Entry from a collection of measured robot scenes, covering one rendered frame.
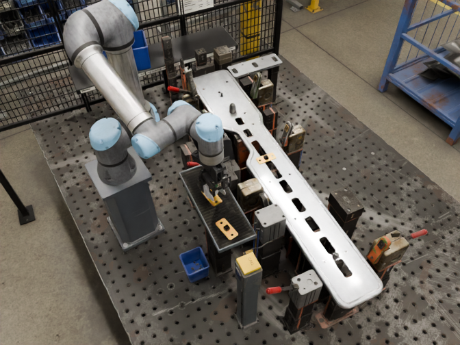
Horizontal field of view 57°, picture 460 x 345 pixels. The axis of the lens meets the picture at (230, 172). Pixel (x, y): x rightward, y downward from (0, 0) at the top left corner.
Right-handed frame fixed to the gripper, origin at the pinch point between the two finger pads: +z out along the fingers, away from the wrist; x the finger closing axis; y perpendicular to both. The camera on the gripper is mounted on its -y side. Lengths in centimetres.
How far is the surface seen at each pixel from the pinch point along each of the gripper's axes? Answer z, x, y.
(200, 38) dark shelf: 18, 61, -107
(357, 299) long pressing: 22, 24, 52
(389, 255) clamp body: 17, 42, 48
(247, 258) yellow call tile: 5.4, -2.8, 25.2
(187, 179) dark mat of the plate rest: 5.4, -1.6, -14.1
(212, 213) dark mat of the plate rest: 5.4, -2.4, 4.0
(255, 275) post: 8.8, -3.1, 30.1
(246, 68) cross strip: 21, 68, -73
